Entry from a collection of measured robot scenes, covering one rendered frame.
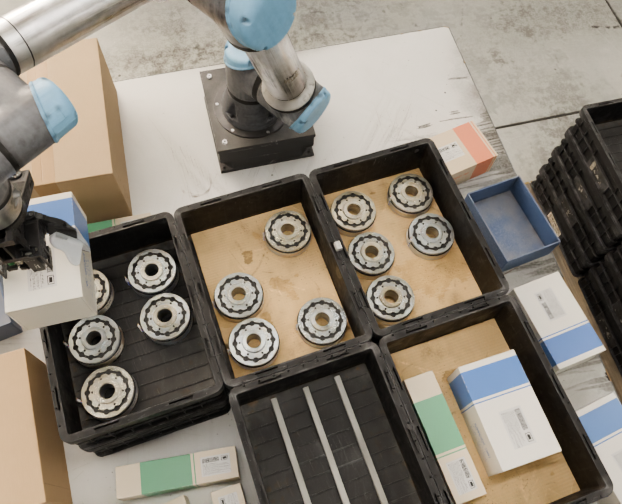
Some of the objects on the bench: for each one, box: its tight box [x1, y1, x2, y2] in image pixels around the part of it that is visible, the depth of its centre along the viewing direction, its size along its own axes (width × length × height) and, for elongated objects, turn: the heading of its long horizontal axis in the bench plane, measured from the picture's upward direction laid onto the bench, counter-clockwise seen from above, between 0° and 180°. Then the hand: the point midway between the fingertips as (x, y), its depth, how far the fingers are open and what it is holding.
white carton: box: [575, 393, 622, 504], centre depth 130 cm, size 20×12×9 cm, turn 24°
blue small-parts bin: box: [464, 175, 561, 272], centre depth 153 cm, size 20×15×7 cm
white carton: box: [508, 272, 606, 374], centre depth 141 cm, size 20×12×9 cm, turn 21°
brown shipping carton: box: [0, 348, 73, 504], centre depth 122 cm, size 30×22×16 cm
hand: (45, 255), depth 104 cm, fingers closed on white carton, 13 cm apart
